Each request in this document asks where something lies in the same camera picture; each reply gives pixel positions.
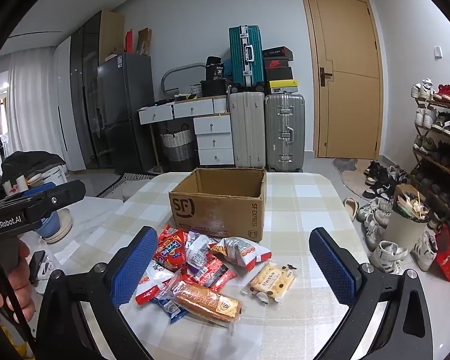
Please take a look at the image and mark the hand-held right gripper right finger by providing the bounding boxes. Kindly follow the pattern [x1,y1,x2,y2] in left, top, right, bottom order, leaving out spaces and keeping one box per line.
[309,227,432,360]

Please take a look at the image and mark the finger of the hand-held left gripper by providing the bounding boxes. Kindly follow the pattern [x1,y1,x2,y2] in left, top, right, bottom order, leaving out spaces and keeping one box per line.
[0,179,87,224]
[20,182,59,197]

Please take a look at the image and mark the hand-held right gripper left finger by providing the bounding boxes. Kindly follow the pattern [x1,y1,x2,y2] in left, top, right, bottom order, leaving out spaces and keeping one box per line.
[35,226,159,360]

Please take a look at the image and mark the red white snack packet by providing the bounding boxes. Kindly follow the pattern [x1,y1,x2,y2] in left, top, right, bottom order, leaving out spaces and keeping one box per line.
[135,260,175,306]

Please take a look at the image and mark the blue snack packet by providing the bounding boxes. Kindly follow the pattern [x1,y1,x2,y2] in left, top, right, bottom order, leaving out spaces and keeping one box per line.
[152,296,188,324]

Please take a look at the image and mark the yellow cookie packet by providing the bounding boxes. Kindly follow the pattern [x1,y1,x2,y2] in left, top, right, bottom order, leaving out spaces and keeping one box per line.
[242,263,298,302]

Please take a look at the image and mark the red stick snack packet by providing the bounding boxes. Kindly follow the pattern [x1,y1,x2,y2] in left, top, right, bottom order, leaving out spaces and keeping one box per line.
[180,260,237,291]

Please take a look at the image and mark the orange bread packet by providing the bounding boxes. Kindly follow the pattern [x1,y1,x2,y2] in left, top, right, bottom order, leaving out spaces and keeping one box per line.
[170,279,244,327]

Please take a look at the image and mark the brown cardboard box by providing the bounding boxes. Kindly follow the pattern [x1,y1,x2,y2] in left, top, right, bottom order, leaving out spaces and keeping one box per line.
[169,167,268,242]

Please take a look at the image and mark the person's left hand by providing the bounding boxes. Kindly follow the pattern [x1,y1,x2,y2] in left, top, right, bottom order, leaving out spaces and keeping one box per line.
[0,238,36,323]

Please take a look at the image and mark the white kettle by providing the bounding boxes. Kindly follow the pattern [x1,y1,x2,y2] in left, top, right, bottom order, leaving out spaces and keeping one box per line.
[41,165,68,189]

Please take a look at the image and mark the black cloth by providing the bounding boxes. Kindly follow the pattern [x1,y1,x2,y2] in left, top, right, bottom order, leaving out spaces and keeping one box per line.
[2,151,66,181]

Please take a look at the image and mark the white plate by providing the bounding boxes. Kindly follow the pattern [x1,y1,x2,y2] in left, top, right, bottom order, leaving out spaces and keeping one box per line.
[41,208,74,244]

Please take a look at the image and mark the blue bowl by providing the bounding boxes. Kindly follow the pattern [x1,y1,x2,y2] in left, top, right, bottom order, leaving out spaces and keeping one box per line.
[34,212,62,240]

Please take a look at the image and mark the black phone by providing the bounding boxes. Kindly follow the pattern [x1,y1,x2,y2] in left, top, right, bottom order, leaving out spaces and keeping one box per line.
[29,249,46,282]

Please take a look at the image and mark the cluster of sneakers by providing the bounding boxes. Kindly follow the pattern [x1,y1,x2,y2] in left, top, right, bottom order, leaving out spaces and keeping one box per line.
[360,159,439,275]

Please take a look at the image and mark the beige slipper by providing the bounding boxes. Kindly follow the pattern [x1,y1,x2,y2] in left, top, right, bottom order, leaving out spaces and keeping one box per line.
[343,197,360,222]

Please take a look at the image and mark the checked tablecloth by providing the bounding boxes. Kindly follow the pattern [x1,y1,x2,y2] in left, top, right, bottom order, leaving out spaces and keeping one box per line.
[56,170,372,360]

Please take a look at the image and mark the white curtain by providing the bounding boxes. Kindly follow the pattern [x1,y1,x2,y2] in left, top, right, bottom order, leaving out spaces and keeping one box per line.
[5,45,61,158]

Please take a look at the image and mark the round door mat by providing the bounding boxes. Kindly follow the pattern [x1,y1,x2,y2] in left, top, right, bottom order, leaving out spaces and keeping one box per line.
[332,157,383,196]

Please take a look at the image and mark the dark wardrobe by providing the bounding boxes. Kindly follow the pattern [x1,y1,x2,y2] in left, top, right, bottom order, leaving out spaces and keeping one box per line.
[69,10,125,171]

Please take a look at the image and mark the grey refrigerator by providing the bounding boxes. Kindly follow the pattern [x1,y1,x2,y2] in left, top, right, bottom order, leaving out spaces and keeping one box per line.
[97,53,158,175]

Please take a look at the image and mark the woven laundry basket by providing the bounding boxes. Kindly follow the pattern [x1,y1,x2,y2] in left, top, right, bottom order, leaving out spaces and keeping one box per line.
[159,127,195,164]

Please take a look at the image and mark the grey suitcase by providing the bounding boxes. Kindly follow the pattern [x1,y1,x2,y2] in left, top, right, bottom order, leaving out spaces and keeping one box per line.
[264,94,306,173]

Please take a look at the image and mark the wooden shoe rack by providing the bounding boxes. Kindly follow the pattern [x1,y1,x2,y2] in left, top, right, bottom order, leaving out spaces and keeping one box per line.
[410,94,450,218]

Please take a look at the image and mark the white drawer desk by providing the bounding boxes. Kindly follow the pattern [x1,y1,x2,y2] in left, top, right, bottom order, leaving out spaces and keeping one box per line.
[138,97,235,167]

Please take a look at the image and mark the beige suitcase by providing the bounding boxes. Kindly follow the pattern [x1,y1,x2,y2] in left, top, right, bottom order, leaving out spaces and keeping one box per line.
[229,91,267,169]

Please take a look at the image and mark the brown cardboard piece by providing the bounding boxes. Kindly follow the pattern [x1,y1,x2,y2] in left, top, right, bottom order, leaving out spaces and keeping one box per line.
[137,27,153,57]

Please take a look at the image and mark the rows of assorted shoes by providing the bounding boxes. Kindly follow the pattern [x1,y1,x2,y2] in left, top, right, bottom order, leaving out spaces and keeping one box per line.
[410,79,450,181]

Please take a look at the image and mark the yellow black shoebox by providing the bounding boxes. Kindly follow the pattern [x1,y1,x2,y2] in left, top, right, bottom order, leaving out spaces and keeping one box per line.
[268,79,299,95]

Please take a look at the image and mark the black storage box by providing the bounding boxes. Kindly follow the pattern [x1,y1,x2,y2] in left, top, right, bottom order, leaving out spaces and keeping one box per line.
[200,79,229,98]

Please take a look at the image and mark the wooden door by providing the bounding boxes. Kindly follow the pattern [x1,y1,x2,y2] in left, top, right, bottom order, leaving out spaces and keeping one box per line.
[300,0,384,160]

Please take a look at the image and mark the plain black shoebox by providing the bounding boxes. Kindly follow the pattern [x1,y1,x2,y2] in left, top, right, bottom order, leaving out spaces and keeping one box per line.
[265,67,293,81]

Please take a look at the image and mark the black printed bag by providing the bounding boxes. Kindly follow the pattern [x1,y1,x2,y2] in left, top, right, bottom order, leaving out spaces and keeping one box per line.
[205,56,226,81]

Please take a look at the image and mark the teal suitcase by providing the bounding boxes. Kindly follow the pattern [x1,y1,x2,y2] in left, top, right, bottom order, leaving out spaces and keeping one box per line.
[229,25,265,92]

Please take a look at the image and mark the grey curved frame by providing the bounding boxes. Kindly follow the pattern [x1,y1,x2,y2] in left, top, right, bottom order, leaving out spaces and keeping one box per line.
[161,63,207,96]

